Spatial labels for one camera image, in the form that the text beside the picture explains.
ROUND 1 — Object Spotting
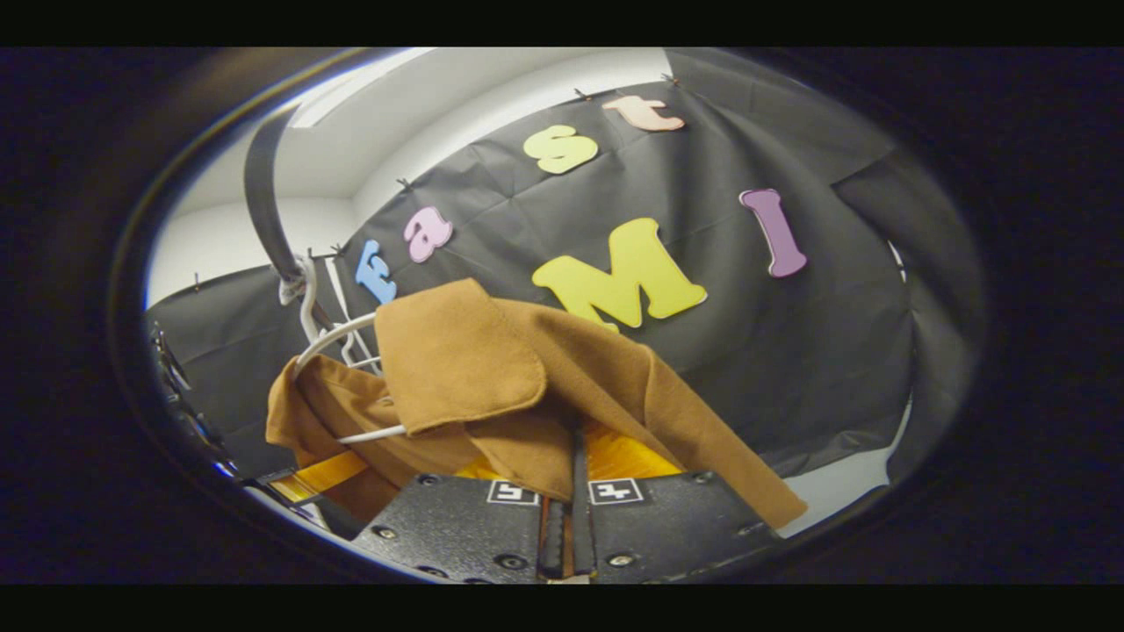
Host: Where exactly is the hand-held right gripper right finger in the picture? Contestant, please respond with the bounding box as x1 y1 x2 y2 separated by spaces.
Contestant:
569 420 784 585

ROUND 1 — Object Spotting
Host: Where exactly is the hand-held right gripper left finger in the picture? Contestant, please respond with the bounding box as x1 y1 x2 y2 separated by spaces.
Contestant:
349 456 567 585

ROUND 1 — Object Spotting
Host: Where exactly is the brown jacket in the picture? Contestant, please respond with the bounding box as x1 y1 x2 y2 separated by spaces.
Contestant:
265 278 809 530

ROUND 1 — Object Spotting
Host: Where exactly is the white clothes hanger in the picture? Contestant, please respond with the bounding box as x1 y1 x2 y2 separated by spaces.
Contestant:
279 255 409 446
325 257 383 374

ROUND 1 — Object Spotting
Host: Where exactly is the black backdrop cloth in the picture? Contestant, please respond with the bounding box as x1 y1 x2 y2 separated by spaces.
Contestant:
145 48 984 479

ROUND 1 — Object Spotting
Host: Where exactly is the black clothes rail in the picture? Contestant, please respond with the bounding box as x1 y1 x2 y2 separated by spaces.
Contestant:
243 105 339 330

